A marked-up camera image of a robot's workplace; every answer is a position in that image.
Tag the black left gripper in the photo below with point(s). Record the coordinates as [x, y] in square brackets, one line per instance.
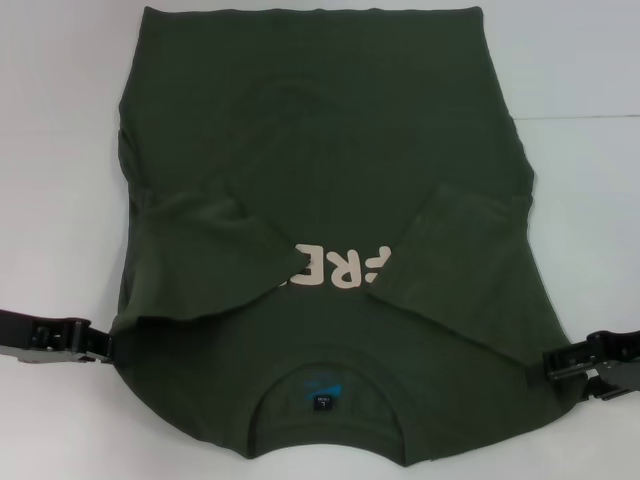
[40, 337]

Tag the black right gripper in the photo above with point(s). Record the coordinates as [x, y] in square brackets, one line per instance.
[617, 357]

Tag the dark green FREE t-shirt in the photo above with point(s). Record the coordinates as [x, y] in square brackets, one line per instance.
[325, 175]

